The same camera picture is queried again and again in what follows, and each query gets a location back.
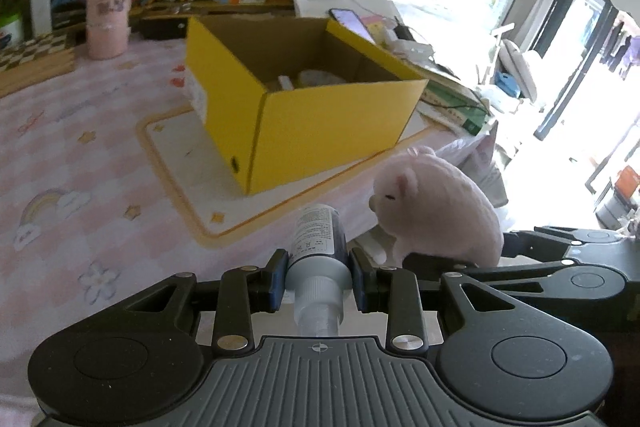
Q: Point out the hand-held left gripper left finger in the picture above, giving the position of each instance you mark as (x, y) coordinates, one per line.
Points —
(277, 282)

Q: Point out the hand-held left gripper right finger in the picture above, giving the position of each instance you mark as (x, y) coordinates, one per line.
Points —
(359, 282)

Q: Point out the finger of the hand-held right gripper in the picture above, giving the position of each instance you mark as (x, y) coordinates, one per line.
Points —
(530, 239)
(435, 264)

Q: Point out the blue grey spray bottle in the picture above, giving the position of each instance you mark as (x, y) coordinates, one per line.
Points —
(315, 267)

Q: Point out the pink plush pig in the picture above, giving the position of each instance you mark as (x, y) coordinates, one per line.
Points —
(440, 212)

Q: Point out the yellow cardboard box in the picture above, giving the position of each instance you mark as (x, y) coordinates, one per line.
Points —
(320, 137)

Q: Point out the white charger plug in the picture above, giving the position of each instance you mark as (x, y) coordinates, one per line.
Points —
(285, 83)

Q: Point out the yellow tape roll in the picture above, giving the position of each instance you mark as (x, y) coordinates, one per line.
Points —
(320, 78)

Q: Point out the pink checked cloth desktop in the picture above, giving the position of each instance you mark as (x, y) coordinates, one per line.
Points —
(100, 157)

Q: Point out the green book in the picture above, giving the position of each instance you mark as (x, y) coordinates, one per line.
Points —
(465, 117)

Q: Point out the white desk mat yellow border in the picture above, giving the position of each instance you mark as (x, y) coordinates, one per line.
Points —
(185, 177)

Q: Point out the white pillow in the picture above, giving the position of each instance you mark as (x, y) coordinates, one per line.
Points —
(520, 67)

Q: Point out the hanging clothes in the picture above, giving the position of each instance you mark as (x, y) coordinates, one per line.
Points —
(622, 49)

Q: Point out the white power strip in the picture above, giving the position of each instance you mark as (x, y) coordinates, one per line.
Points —
(410, 48)

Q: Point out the smartphone with purple screen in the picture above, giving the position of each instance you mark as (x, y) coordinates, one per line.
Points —
(352, 24)

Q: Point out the black rectangular case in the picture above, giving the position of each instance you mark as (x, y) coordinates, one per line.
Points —
(162, 27)

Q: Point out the pink cylinder container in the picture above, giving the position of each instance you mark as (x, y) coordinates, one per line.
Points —
(107, 32)

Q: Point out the wooden chessboard box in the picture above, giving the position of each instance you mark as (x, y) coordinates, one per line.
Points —
(35, 62)

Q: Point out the white green plastic tub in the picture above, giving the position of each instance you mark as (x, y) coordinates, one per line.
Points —
(10, 29)

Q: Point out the black door frame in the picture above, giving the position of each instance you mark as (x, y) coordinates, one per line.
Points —
(555, 57)

